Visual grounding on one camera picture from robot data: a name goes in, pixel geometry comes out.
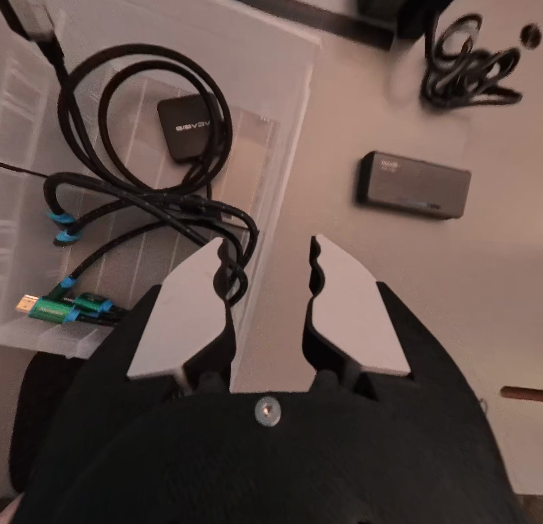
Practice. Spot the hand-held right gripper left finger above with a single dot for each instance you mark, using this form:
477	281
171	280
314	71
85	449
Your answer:
182	320

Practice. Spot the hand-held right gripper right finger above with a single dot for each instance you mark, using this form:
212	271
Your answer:
356	320

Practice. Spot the silver black hdmi switch box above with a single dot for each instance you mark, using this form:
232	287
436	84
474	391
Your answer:
186	125

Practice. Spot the clear plastic bin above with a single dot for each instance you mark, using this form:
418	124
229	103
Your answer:
271	108

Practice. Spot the dark grey rectangular device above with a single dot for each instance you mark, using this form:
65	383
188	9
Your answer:
415	185

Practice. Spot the brown wooden bar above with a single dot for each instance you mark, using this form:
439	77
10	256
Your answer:
521	393

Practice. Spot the small dark round disc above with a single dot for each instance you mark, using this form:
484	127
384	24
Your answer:
530	35

